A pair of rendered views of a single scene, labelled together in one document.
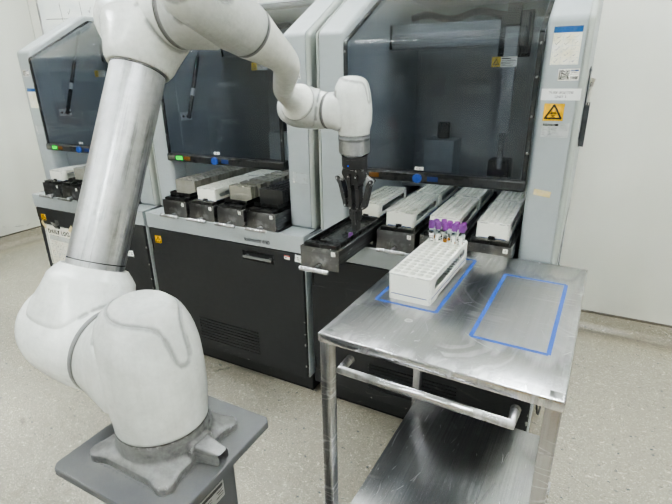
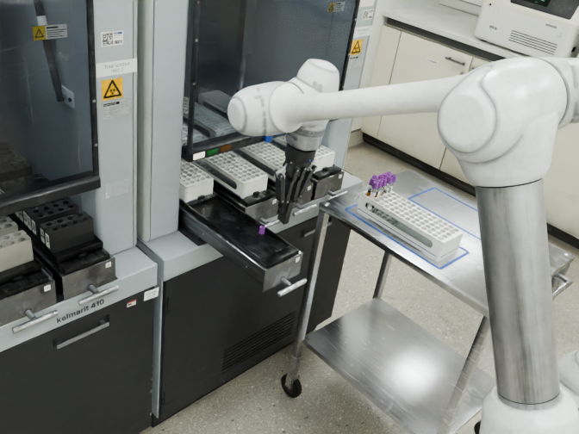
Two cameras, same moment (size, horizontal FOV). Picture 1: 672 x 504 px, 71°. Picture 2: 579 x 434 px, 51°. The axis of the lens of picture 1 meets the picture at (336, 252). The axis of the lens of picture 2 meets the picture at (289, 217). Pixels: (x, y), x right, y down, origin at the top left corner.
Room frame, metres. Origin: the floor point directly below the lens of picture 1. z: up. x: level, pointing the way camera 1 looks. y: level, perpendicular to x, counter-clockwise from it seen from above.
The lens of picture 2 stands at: (1.08, 1.28, 1.71)
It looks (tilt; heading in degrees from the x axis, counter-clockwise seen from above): 31 degrees down; 282
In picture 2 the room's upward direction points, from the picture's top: 9 degrees clockwise
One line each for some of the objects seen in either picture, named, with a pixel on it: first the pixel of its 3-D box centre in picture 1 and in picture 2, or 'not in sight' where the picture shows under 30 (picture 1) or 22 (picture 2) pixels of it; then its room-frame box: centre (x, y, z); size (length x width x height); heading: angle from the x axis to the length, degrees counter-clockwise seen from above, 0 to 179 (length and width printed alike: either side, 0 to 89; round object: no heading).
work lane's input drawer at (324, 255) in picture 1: (362, 227); (206, 213); (1.62, -0.10, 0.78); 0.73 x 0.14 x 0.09; 152
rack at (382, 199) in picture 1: (381, 201); (169, 170); (1.78, -0.18, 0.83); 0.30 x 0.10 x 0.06; 152
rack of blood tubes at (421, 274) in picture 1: (431, 266); (407, 220); (1.07, -0.24, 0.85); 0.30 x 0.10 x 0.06; 150
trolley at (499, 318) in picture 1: (457, 441); (413, 333); (0.96, -0.31, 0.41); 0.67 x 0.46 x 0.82; 150
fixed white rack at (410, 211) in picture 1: (413, 210); (223, 168); (1.65, -0.29, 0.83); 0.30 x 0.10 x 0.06; 152
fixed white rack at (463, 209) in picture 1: (455, 215); (259, 157); (1.58, -0.42, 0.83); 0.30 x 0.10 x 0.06; 152
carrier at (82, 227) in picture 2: (272, 196); (70, 234); (1.82, 0.25, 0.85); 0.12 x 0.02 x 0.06; 62
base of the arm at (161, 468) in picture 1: (173, 431); not in sight; (0.65, 0.28, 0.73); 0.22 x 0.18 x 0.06; 62
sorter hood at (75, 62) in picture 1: (117, 83); not in sight; (2.54, 1.10, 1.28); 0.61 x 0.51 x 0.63; 62
